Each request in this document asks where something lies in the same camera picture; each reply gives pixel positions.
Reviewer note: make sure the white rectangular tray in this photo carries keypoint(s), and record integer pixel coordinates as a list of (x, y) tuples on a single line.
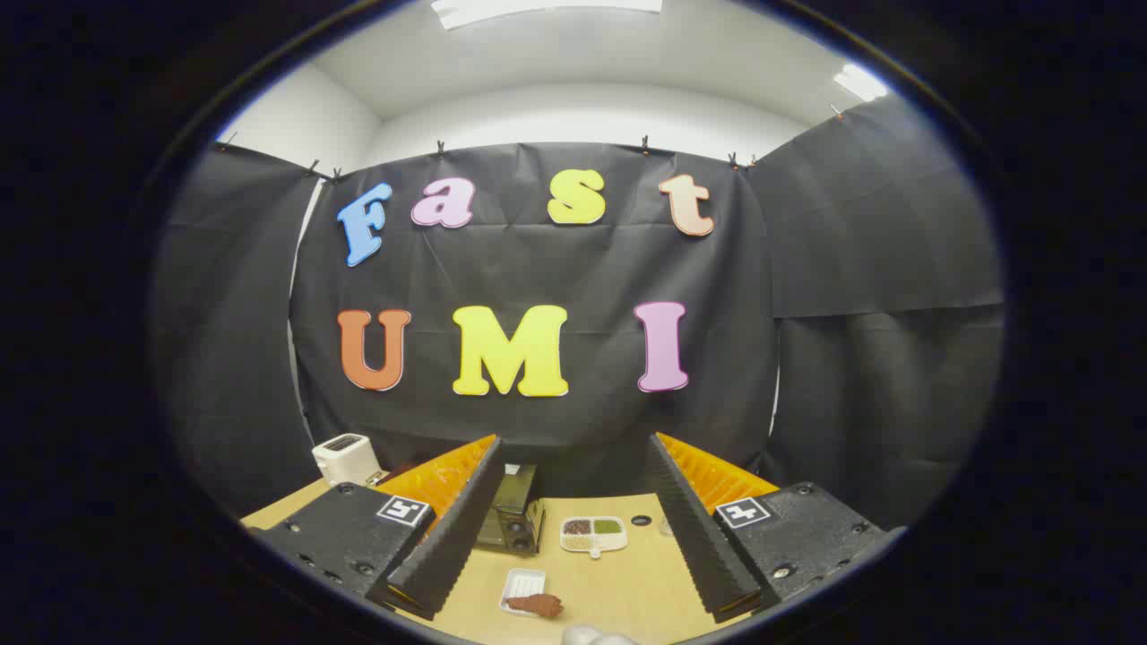
[(522, 580)]

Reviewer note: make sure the white bread toaster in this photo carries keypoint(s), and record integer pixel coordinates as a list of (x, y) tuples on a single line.
[(345, 459)]

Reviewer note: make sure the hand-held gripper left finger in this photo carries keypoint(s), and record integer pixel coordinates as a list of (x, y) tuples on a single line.
[(457, 537)]

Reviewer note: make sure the brown meat steak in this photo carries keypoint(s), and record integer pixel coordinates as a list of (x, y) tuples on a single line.
[(538, 606)]

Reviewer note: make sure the white rounded object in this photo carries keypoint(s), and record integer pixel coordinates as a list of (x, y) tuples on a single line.
[(591, 636)]

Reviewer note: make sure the black toaster oven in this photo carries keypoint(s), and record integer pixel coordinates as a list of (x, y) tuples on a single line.
[(515, 502)]

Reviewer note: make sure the white divided dish with beans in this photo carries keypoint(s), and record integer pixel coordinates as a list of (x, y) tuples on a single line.
[(593, 534)]

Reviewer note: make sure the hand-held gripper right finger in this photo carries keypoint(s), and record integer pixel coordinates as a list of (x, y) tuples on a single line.
[(699, 537)]

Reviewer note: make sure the ceiling light panel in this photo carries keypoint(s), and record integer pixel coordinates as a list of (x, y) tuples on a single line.
[(538, 7), (860, 82)]

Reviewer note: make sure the row of black cloth clips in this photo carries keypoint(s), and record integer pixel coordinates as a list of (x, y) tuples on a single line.
[(440, 148)]

